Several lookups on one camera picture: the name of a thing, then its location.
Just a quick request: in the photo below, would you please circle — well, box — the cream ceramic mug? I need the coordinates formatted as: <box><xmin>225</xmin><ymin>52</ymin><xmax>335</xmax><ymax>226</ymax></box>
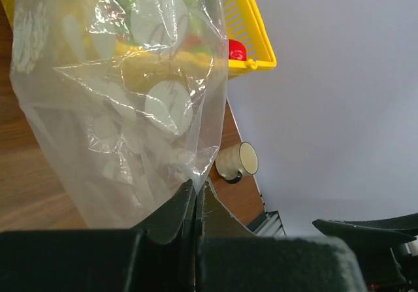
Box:
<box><xmin>215</xmin><ymin>142</ymin><xmax>259</xmax><ymax>184</ymax></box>

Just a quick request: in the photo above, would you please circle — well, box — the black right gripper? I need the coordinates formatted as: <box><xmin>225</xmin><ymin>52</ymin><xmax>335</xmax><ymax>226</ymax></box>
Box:
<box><xmin>312</xmin><ymin>214</ymin><xmax>417</xmax><ymax>291</ymax></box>

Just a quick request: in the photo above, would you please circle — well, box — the red bell pepper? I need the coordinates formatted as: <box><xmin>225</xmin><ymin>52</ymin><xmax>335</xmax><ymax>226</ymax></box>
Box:
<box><xmin>229</xmin><ymin>39</ymin><xmax>248</xmax><ymax>61</ymax></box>

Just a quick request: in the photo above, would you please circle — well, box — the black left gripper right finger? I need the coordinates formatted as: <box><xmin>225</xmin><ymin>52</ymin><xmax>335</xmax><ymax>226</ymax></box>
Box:
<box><xmin>195</xmin><ymin>182</ymin><xmax>367</xmax><ymax>291</ymax></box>

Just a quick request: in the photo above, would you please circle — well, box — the clear polka dot zip bag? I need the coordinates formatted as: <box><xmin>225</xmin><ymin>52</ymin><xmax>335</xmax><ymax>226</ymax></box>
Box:
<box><xmin>10</xmin><ymin>0</ymin><xmax>229</xmax><ymax>229</ymax></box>

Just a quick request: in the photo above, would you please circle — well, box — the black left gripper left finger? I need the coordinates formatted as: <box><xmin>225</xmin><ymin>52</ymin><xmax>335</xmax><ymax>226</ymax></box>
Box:
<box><xmin>1</xmin><ymin>182</ymin><xmax>196</xmax><ymax>291</ymax></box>

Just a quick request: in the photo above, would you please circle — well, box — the yellow plastic basket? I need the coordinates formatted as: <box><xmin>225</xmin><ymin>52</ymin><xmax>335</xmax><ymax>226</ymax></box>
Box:
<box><xmin>1</xmin><ymin>0</ymin><xmax>277</xmax><ymax>86</ymax></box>

